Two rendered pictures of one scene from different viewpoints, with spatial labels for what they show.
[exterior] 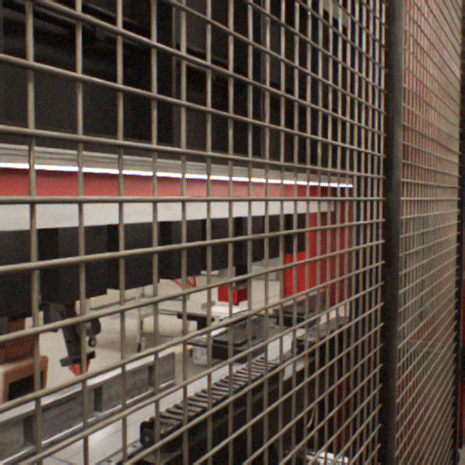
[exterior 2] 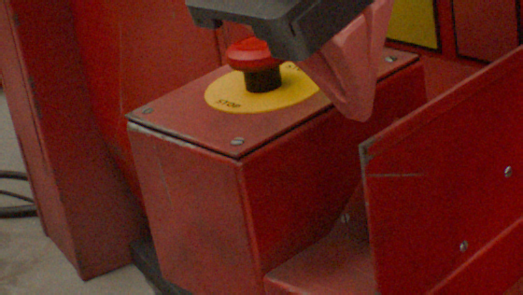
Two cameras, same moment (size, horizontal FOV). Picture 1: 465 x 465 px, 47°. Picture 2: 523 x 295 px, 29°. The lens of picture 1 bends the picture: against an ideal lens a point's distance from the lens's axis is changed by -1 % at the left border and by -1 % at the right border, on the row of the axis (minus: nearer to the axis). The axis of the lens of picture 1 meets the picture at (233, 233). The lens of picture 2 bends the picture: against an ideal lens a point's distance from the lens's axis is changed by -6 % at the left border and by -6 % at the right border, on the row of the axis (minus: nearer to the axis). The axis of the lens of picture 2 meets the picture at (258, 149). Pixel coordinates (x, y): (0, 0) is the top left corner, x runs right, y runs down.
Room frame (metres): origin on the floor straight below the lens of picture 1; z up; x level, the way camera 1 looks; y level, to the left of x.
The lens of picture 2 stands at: (1.50, 0.92, 1.02)
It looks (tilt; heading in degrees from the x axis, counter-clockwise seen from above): 26 degrees down; 305
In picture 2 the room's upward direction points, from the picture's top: 10 degrees counter-clockwise
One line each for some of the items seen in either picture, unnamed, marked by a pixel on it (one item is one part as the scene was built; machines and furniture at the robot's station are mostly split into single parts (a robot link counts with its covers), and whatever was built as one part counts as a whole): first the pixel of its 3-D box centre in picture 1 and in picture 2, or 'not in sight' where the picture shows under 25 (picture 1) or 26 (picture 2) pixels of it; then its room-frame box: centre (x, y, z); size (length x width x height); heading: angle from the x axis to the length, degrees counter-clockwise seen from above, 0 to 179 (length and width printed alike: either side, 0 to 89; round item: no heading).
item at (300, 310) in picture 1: (278, 313); not in sight; (1.81, -0.15, 1.01); 0.26 x 0.12 x 0.05; 60
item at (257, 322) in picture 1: (232, 337); not in sight; (1.84, 0.00, 0.92); 0.39 x 0.06 x 0.10; 150
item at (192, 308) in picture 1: (204, 309); not in sight; (1.96, 0.11, 1.00); 0.26 x 0.18 x 0.01; 60
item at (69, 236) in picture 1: (71, 262); not in sight; (1.22, 0.37, 1.26); 0.15 x 0.09 x 0.17; 150
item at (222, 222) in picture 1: (212, 242); not in sight; (1.74, 0.07, 1.26); 0.15 x 0.09 x 0.17; 150
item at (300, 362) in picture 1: (284, 394); not in sight; (1.24, -0.12, 0.94); 1.02 x 0.06 x 0.12; 150
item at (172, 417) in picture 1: (223, 395); not in sight; (1.02, 0.02, 1.02); 0.44 x 0.06 x 0.04; 150
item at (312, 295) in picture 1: (301, 306); not in sight; (2.36, -0.30, 0.92); 0.50 x 0.06 x 0.10; 150
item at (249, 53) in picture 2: not in sight; (261, 69); (1.82, 0.44, 0.79); 0.04 x 0.04 x 0.04
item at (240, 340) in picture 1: (212, 341); not in sight; (1.45, 0.06, 1.01); 0.26 x 0.12 x 0.05; 60
